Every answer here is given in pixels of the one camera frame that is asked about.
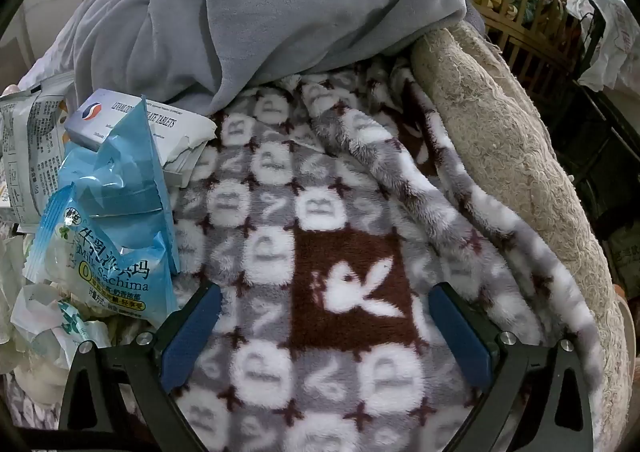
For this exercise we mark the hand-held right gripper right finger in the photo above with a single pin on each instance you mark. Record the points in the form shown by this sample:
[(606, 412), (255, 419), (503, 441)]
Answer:
[(457, 332)]

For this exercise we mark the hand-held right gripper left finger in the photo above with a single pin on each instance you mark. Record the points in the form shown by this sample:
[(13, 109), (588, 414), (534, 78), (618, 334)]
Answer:
[(192, 332)]

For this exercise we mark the blue white snack wrapper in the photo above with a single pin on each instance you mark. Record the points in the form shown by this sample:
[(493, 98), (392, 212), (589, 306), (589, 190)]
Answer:
[(100, 277)]

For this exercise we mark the crumpled white green wrapper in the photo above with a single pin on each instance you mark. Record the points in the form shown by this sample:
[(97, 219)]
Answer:
[(60, 327)]

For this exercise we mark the crumpled white tissue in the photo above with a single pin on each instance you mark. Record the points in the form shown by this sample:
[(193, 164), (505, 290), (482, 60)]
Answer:
[(45, 382)]

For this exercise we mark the grey brown printed blanket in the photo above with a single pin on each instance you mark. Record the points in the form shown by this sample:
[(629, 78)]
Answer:
[(280, 192)]

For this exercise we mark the light blue torn wrapper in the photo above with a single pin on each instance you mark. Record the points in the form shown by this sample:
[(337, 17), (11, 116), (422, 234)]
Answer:
[(130, 167)]

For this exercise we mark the beige fuzzy mattress pad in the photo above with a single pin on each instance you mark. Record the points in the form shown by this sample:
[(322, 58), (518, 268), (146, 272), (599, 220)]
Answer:
[(505, 132)]

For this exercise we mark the white medicine box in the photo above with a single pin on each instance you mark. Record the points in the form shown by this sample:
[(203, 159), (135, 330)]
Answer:
[(167, 121)]

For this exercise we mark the silver white snack packet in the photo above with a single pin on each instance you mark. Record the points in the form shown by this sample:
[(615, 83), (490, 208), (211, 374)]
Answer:
[(30, 152)]

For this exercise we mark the wooden rack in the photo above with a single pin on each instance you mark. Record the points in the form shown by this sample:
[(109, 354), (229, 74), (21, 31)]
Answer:
[(520, 17)]

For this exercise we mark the white cloth on shelf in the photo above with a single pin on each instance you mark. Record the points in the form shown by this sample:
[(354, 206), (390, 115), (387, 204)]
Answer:
[(610, 32)]

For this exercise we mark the grey blue quilt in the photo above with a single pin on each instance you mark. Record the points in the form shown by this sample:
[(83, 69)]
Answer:
[(300, 7)]

